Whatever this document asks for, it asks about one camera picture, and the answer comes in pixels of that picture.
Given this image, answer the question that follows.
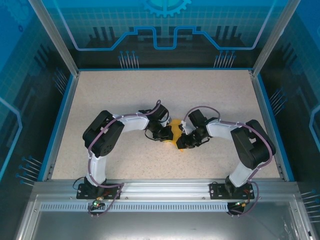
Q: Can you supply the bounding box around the yellow cloth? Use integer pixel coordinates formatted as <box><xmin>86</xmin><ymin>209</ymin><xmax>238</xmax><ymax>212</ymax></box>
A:
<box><xmin>162</xmin><ymin>119</ymin><xmax>187</xmax><ymax>154</ymax></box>

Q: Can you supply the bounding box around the grey metal panel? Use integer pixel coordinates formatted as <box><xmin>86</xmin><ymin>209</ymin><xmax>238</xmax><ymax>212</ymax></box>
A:
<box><xmin>14</xmin><ymin>194</ymin><xmax>313</xmax><ymax>240</ymax></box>

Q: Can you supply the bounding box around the aluminium mounting rail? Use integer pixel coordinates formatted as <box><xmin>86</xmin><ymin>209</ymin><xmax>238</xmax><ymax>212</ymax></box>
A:
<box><xmin>32</xmin><ymin>178</ymin><xmax>300</xmax><ymax>201</ymax></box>

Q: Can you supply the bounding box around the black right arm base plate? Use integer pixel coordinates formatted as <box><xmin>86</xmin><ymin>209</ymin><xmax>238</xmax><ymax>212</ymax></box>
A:
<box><xmin>209</xmin><ymin>181</ymin><xmax>255</xmax><ymax>200</ymax></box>

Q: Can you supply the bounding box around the slotted grey cable duct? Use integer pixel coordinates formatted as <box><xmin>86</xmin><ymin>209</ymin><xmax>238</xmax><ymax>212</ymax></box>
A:
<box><xmin>39</xmin><ymin>202</ymin><xmax>230</xmax><ymax>212</ymax></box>

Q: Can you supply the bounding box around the aluminium table side rail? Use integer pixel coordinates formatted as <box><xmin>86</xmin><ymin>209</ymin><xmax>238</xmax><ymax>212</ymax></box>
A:
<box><xmin>41</xmin><ymin>71</ymin><xmax>81</xmax><ymax>182</ymax></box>
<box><xmin>249</xmin><ymin>69</ymin><xmax>288</xmax><ymax>181</ymax></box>

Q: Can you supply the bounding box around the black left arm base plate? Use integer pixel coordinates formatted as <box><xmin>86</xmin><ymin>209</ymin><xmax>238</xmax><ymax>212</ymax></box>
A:
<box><xmin>76</xmin><ymin>182</ymin><xmax>123</xmax><ymax>200</ymax></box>

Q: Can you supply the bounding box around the cable connector with green light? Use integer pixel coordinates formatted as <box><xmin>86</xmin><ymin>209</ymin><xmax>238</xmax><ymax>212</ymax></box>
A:
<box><xmin>91</xmin><ymin>196</ymin><xmax>105</xmax><ymax>209</ymax></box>
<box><xmin>231</xmin><ymin>199</ymin><xmax>251</xmax><ymax>209</ymax></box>

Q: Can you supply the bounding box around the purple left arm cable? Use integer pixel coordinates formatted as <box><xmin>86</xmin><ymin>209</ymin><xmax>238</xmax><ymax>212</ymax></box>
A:
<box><xmin>87</xmin><ymin>99</ymin><xmax>162</xmax><ymax>218</ymax></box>

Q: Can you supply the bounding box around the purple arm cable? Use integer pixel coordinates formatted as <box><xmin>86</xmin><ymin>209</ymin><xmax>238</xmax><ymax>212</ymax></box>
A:
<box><xmin>183</xmin><ymin>106</ymin><xmax>277</xmax><ymax>217</ymax></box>
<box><xmin>87</xmin><ymin>99</ymin><xmax>162</xmax><ymax>218</ymax></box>

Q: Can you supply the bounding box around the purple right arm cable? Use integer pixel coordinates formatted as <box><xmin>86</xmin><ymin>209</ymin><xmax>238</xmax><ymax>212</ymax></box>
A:
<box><xmin>183</xmin><ymin>106</ymin><xmax>277</xmax><ymax>217</ymax></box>

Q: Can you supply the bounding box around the aluminium frame post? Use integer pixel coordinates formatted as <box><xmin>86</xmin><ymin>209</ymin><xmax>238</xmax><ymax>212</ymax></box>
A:
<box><xmin>251</xmin><ymin>0</ymin><xmax>302</xmax><ymax>77</ymax></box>
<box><xmin>28</xmin><ymin>0</ymin><xmax>81</xmax><ymax>76</ymax></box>

